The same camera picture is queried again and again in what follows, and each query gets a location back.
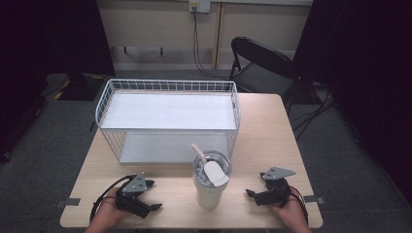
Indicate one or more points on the white wall outlet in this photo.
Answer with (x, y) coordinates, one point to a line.
(199, 6)

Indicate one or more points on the black folding chair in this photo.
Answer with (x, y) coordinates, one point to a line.
(262, 58)

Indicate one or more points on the grey tape strip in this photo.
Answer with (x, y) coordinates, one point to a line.
(68, 202)
(313, 199)

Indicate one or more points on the person's left hand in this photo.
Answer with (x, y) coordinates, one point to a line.
(110, 208)

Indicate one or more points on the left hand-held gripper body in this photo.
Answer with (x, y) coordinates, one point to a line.
(133, 186)

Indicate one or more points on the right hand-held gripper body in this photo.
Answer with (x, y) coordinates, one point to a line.
(277, 189)

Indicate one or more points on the person's right hand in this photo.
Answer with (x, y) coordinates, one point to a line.
(290, 210)

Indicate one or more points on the dark stand base with yellow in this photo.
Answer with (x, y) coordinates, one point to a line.
(64, 84)

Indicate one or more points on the white tumbler with straw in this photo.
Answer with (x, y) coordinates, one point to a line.
(209, 194)

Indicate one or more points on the black curtain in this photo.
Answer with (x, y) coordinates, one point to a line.
(366, 81)

